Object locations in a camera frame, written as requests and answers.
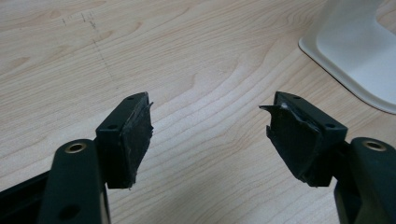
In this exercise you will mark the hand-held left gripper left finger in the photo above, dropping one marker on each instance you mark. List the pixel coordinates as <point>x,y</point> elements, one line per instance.
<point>124,146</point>

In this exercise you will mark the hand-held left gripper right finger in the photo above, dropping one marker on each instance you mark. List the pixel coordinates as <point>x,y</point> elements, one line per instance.
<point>299,140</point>

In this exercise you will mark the white plastic tray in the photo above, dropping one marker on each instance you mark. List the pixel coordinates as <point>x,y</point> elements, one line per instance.
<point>351,49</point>

